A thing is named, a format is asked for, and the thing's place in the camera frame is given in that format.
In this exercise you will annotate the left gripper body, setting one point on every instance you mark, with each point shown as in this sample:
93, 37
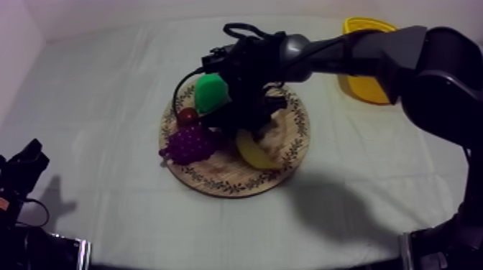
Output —
20, 169

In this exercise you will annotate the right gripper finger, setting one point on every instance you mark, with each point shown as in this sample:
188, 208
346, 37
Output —
260, 132
277, 103

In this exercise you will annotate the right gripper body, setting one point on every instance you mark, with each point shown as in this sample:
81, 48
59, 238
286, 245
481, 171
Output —
249, 71

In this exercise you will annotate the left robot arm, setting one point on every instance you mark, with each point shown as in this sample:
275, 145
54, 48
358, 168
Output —
22, 252

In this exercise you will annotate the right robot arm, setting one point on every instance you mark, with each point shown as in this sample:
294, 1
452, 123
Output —
434, 75

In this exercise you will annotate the yellow toy banana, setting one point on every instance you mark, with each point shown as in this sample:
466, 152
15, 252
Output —
256, 156

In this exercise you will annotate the round wooden board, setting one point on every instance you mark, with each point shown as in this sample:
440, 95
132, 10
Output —
226, 177

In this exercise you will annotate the yellow plastic basket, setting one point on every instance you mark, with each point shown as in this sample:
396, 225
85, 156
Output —
366, 90

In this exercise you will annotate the green toy pear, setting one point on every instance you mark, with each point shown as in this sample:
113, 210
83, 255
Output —
209, 94

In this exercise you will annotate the purple toy grapes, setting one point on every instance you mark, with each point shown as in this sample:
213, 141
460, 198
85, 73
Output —
188, 145

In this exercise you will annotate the small red fruit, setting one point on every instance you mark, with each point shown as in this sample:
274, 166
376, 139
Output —
186, 117

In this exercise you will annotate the silver metal bar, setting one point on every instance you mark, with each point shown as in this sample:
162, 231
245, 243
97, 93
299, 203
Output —
404, 250
83, 254

